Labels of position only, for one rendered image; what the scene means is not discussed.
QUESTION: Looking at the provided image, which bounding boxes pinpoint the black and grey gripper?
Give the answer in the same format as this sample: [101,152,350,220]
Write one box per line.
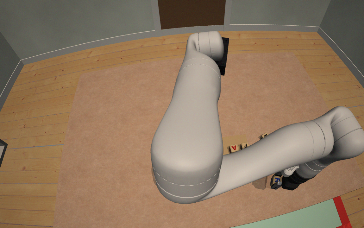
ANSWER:
[271,163,322,190]

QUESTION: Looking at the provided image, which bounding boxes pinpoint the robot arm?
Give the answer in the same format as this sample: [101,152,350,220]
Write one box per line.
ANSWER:
[151,31,364,204]

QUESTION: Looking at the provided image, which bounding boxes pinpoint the tan flat mat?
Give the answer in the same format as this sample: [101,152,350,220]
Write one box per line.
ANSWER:
[222,134,247,155]

